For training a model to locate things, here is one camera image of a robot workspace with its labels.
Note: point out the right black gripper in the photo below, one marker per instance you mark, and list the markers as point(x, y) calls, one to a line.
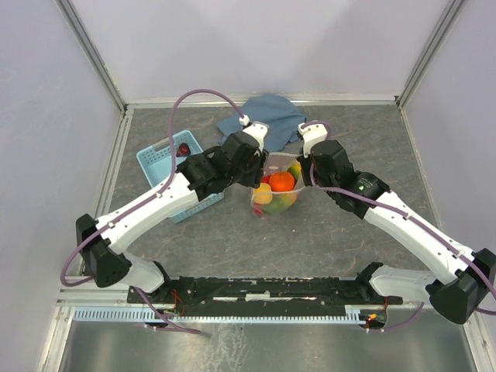
point(304, 161)

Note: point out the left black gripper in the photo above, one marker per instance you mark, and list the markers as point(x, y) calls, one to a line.
point(255, 177)

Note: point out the small yellow orange fruit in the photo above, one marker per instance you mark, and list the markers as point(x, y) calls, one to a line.
point(263, 194)

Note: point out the orange persimmon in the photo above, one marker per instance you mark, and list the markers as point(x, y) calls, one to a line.
point(282, 181)

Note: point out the clear zip top bag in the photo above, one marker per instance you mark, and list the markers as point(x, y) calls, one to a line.
point(279, 162)

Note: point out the small dark plum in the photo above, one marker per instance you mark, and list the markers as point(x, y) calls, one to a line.
point(183, 150)

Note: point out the green orange mango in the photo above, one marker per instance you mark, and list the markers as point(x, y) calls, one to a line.
point(280, 203)

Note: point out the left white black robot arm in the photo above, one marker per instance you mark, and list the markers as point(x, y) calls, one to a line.
point(105, 253)

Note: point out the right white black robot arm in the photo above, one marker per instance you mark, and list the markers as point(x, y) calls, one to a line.
point(457, 278)

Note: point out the blue folded cloth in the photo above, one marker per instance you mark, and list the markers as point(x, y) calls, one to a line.
point(282, 117)

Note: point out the light blue plastic basket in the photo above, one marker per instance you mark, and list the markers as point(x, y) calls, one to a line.
point(155, 161)

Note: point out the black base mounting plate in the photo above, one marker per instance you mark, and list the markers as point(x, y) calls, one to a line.
point(269, 297)

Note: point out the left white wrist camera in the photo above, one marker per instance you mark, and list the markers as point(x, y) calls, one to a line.
point(257, 130)

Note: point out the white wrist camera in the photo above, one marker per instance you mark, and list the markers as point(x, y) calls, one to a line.
point(313, 132)
point(257, 130)

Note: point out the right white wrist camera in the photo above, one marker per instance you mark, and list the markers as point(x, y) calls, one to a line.
point(313, 132)

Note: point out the aluminium frame profiles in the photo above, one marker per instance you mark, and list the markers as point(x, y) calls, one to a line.
point(478, 337)

